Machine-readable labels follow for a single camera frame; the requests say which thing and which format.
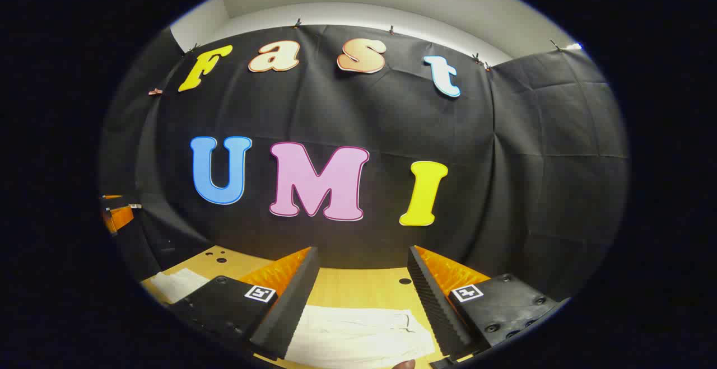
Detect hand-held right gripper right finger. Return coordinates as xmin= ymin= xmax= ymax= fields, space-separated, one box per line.
xmin=407 ymin=245 xmax=562 ymax=365

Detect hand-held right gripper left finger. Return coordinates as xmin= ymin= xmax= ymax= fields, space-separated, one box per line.
xmin=167 ymin=246 xmax=321 ymax=361

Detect white jeans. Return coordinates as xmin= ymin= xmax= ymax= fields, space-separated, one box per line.
xmin=150 ymin=268 xmax=443 ymax=369

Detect black backdrop cloth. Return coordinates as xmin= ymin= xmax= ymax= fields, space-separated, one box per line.
xmin=100 ymin=24 xmax=629 ymax=302

